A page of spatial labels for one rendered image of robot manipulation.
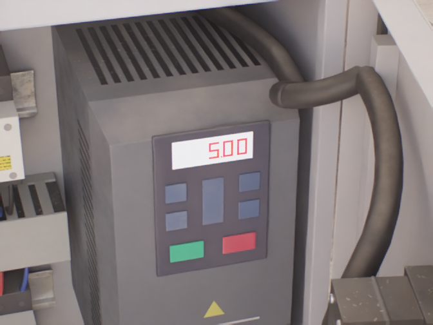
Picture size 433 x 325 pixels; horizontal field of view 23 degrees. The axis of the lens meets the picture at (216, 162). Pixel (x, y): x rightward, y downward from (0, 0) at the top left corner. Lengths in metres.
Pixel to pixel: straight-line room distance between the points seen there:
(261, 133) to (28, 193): 0.22
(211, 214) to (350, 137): 0.09
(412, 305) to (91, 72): 0.28
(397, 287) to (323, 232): 0.20
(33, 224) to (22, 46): 0.12
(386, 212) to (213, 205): 0.16
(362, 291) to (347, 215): 0.20
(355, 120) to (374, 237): 0.15
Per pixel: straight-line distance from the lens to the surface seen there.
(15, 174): 0.69
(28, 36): 0.74
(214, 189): 0.62
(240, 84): 0.63
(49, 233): 0.75
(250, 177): 0.62
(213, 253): 0.64
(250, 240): 0.65
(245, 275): 0.66
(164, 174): 0.61
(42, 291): 0.84
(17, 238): 0.74
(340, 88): 0.56
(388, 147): 0.51
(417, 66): 0.46
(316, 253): 0.66
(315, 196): 0.64
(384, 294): 0.45
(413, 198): 0.54
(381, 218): 0.49
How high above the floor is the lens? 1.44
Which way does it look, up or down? 30 degrees down
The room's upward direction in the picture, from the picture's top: straight up
